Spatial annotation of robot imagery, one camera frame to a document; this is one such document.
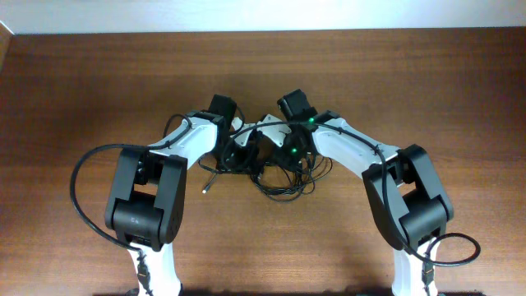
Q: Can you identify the black cable bundle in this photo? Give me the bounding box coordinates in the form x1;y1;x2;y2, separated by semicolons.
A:
248;152;334;203

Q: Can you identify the long black usb cable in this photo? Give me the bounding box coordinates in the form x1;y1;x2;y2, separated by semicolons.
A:
198;158;231;195

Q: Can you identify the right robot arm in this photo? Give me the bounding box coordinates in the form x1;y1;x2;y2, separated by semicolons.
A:
277;90;454;295

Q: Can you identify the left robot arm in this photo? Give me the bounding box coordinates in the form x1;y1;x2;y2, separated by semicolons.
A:
104;95;251;295

